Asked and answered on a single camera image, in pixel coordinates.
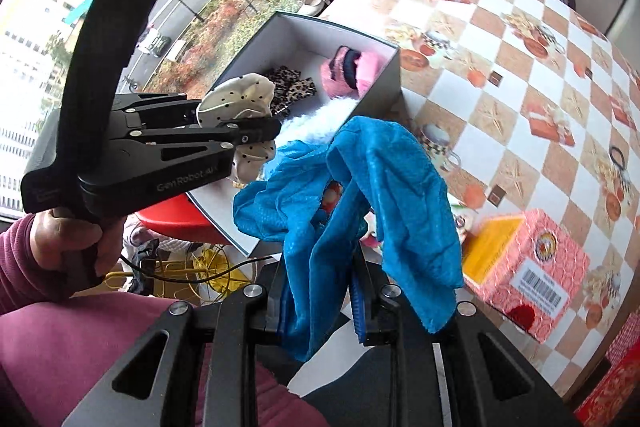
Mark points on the leopard print scrunchie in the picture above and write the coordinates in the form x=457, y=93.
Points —
x=292, y=89

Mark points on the pink knit sock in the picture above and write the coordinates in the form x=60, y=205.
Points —
x=370, y=67

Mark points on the person's left hand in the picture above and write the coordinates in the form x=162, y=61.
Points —
x=65, y=237

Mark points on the checkered printed tablecloth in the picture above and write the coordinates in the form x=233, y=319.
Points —
x=520, y=72

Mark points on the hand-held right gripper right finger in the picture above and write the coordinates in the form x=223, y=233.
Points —
x=357, y=312

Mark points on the person's left forearm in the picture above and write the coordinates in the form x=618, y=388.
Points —
x=20, y=267

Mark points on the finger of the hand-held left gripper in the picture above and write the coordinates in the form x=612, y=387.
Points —
x=250, y=132
x=160, y=107

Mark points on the white polka dot scrunchie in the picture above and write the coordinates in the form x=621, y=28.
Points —
x=235, y=94

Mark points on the grey cardboard box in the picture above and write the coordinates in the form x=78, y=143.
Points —
x=300, y=32

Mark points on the red plastic stool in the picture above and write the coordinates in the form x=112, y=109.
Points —
x=170, y=214

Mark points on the red patterned cardboard box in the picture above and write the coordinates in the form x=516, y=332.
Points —
x=545, y=257

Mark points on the red gingham cushion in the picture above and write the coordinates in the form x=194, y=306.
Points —
x=625, y=337

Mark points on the person's maroon top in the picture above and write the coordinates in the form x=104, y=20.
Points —
x=75, y=347

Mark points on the light blue fluffy headband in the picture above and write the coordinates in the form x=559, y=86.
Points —
x=325, y=119

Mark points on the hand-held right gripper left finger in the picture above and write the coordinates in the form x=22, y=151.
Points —
x=235, y=332

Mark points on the red patterned cushion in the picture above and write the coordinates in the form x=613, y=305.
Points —
x=615, y=392

